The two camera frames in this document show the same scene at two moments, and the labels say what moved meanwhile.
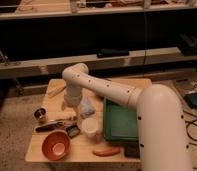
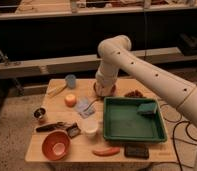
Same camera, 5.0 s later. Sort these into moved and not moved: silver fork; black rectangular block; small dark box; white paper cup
Moved: silver fork
Not moved: small dark box; black rectangular block; white paper cup
